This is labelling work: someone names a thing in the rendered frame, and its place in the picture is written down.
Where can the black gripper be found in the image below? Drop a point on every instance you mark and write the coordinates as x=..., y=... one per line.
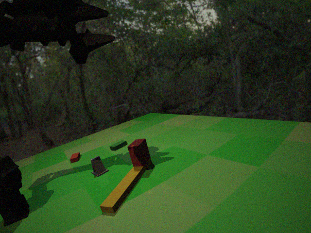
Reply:
x=56, y=21

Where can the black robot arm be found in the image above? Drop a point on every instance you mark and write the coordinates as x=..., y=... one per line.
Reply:
x=13, y=205

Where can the small red block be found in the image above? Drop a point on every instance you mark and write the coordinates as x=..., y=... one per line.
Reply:
x=75, y=157

